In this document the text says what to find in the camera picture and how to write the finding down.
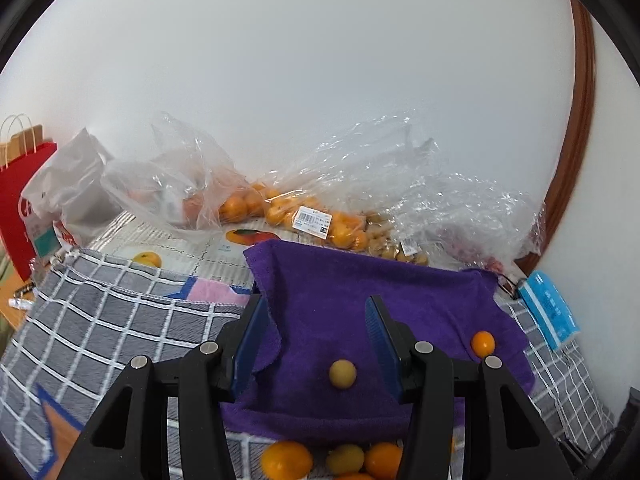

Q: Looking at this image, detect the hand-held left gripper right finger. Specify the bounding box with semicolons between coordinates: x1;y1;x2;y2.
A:
364;294;576;480

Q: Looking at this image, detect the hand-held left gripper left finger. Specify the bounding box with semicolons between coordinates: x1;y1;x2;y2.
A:
57;294;281;480

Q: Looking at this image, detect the small yellow fruit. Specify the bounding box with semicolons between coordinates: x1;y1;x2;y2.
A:
328;359;358;389

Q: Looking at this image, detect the heap of yellow-brown fruits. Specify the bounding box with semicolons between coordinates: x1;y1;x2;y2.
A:
367;212;431;267

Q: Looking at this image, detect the heap of small red fruits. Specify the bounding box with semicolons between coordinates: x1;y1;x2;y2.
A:
440;230;506;273

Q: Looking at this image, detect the purple towel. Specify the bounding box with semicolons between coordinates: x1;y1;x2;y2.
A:
220;239;536;448

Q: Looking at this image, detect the small orange kumquat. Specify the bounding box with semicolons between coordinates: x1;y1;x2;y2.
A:
471;331;496;359

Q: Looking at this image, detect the pale yellow fruit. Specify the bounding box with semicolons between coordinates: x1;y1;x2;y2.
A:
326;444;366;473

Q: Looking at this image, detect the clear plastic bag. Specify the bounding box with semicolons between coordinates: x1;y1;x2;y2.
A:
365;170;451;268
200;112;451;261
400;172;548;281
100;110;251;243

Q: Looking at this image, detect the heap of bright kumquats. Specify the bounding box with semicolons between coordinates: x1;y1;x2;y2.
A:
220;182;371;251

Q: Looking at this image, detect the grey checked cloth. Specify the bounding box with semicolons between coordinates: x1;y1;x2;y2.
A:
0;247;618;480

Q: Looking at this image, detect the bunch of dark tangerines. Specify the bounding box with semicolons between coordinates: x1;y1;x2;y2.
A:
125;187;211;226

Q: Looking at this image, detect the blue packet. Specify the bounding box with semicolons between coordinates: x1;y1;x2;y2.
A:
520;270;581;352

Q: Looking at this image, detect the small white wrapper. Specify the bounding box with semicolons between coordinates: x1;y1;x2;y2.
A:
7;285;35;311

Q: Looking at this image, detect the white plastic bag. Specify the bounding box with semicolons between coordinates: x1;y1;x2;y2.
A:
20;129;123;258

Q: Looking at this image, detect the red paper bag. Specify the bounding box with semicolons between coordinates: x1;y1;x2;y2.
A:
0;114;58;281

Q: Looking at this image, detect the black cable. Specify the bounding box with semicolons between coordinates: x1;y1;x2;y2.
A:
495;272;526;301

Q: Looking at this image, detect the brown wooden door frame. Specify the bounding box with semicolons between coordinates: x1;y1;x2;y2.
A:
515;0;598;271

